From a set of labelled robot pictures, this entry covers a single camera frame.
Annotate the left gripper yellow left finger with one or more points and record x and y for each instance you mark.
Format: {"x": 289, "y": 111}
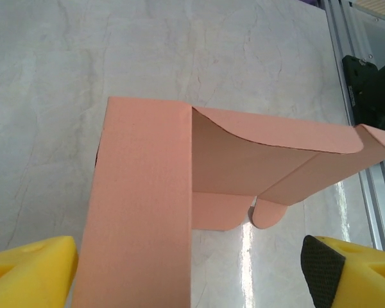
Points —
{"x": 29, "y": 276}

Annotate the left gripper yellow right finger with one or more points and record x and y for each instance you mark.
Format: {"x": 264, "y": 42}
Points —
{"x": 356, "y": 276}

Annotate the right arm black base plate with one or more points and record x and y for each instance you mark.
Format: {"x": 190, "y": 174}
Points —
{"x": 356, "y": 73}

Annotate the salmon paper box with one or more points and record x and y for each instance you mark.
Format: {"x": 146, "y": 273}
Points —
{"x": 141, "y": 192}

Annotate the long aluminium mounting rail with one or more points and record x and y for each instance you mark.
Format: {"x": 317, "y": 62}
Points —
{"x": 375, "y": 192}

